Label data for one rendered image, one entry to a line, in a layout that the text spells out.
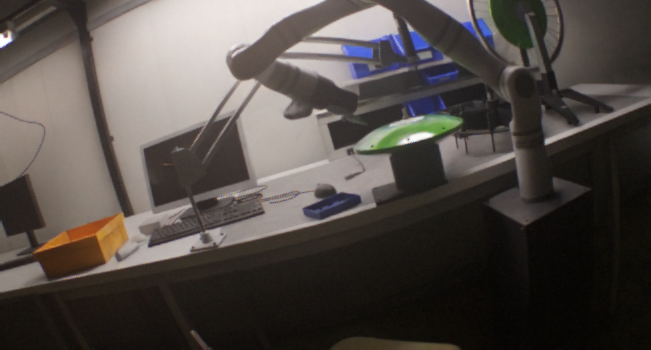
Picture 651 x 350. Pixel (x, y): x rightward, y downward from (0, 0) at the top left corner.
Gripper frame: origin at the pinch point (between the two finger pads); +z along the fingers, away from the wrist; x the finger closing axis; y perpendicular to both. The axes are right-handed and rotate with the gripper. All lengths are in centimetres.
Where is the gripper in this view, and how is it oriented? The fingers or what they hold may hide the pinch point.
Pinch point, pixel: (366, 124)
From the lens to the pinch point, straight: 104.8
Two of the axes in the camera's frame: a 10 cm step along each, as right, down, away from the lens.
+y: 2.1, -9.6, 2.0
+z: 7.8, 2.9, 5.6
